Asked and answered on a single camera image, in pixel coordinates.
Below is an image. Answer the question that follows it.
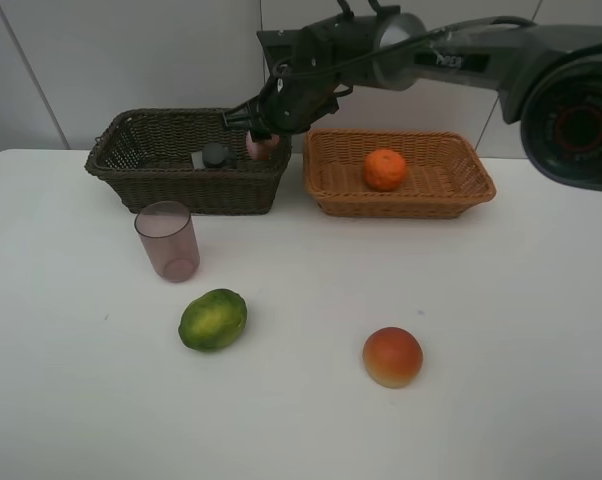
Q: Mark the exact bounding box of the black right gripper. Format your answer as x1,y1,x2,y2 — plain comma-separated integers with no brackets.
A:
222,77,339,142

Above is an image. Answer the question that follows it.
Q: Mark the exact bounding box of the pink spray bottle white cap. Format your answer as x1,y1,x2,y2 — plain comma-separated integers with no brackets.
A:
246,131,279,161

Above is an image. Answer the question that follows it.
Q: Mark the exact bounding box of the dark green bottle black cap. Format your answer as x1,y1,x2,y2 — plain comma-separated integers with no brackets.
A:
191,142,237,169

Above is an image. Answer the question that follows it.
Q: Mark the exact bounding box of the orange mandarin fruit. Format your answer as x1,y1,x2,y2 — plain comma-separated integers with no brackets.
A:
363,149,407,192

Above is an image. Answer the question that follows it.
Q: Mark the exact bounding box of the translucent purple plastic cup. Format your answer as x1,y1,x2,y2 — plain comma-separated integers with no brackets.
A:
134,201,200,283

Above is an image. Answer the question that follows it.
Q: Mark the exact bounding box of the red yellow apple fruit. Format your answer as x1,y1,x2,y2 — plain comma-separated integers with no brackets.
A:
362,327,424,389

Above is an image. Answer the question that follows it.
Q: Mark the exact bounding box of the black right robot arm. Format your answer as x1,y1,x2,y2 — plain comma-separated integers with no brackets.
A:
223,6,602,191

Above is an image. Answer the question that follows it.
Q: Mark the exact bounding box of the dark brown wicker basket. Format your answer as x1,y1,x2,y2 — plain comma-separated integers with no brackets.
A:
85,108,292,216

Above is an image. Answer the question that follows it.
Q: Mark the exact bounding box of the orange wicker basket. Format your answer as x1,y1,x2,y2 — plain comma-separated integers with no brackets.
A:
303,128,496,219

